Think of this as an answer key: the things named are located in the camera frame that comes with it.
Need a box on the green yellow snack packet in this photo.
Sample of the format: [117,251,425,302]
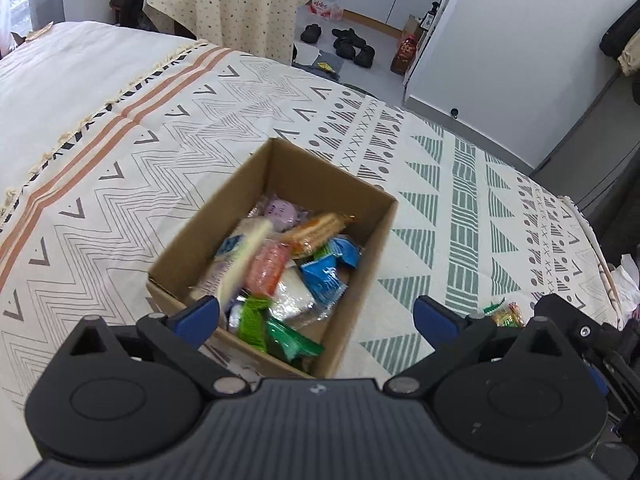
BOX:
[482,299,526,328]

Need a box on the orange brown biscuit packet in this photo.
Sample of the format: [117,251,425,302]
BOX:
[285,211,357,258]

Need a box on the patterned blanket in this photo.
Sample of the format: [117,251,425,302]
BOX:
[0,21,626,411]

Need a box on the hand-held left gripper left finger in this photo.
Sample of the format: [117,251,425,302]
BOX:
[69,295,252,399]

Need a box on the clear cracker packet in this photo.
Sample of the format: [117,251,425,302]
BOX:
[270,266,331,331]

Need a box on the white plastic bag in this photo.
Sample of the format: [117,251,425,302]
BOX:
[609,254,640,321]

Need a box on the white cabinet panel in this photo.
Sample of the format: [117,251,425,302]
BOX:
[401,0,640,172]

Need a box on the cream dotted curtain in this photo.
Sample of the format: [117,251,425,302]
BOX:
[144,0,317,67]

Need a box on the pale yellow snack packet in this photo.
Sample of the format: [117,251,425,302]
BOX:
[189,217,275,313]

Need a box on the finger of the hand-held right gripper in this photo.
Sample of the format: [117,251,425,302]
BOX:
[532,293,632,361]

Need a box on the purple snack packet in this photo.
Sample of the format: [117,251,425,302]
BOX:
[250,194,308,233]

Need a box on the dark book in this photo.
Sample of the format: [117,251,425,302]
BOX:
[311,59,343,81]

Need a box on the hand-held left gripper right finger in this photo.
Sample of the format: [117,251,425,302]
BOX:
[382,295,569,397]

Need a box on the pack of water bottles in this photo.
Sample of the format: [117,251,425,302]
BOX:
[309,0,346,21]

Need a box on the cardboard box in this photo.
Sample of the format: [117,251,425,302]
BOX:
[146,137,399,380]

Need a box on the orange snack packet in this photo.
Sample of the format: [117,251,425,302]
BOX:
[245,240,292,296]

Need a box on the dark hanging clothing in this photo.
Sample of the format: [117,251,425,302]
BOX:
[599,0,640,61]

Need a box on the dark bottle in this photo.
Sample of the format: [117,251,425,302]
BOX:
[421,0,443,33]

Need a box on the white paper sheet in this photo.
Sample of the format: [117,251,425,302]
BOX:
[293,41,322,65]

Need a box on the blue snack packet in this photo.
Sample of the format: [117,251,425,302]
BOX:
[300,255,348,306]
[314,236,362,268]

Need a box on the red bag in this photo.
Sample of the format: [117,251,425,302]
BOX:
[390,35,420,77]

